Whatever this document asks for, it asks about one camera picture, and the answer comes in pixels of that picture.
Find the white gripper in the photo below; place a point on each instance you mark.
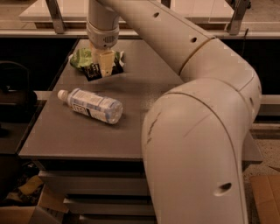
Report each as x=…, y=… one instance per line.
x=102, y=38

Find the black rxbar chocolate bar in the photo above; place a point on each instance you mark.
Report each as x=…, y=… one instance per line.
x=93, y=71

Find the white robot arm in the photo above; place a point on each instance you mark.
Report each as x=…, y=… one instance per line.
x=193, y=136

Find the green jalapeno chip bag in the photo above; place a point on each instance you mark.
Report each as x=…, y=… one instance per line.
x=83, y=58

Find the clear plastic water bottle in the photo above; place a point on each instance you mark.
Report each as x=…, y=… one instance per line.
x=90, y=104

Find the black chair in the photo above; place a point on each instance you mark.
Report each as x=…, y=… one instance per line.
x=17, y=98

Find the grey drawer cabinet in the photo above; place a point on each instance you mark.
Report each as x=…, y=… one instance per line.
x=98, y=167

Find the cardboard box left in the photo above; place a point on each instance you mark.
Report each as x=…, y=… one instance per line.
x=50, y=209

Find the cardboard box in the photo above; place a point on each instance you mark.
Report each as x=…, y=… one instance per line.
x=50, y=209
x=266, y=190

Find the cardboard box right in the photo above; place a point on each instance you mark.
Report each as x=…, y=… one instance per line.
x=266, y=190

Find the metal railing post left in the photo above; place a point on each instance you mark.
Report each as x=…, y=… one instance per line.
x=57, y=21

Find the metal railing post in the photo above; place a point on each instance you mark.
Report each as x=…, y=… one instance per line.
x=166, y=3
x=57, y=21
x=239, y=7

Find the metal railing post middle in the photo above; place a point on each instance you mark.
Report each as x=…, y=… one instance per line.
x=166, y=3

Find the metal railing post right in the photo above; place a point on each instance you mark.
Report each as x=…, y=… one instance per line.
x=239, y=7

